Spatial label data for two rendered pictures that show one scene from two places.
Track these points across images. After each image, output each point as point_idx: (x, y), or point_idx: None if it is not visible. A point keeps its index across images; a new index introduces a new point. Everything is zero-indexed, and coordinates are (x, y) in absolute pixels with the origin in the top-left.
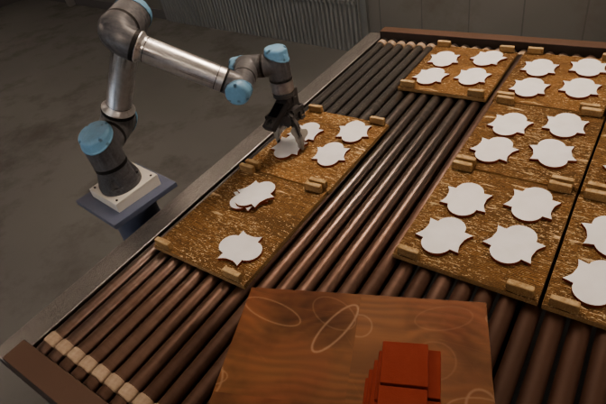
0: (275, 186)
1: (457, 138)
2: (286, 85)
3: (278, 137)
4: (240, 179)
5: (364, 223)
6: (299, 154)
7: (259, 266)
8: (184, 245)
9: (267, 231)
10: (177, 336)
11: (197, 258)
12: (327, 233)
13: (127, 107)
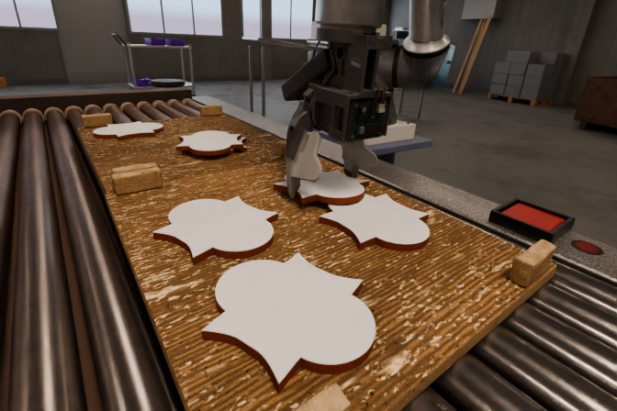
0: (215, 161)
1: None
2: None
3: (344, 160)
4: (276, 148)
5: None
6: (284, 196)
7: (82, 134)
8: (196, 119)
9: (127, 144)
10: None
11: (165, 120)
12: (28, 183)
13: (415, 37)
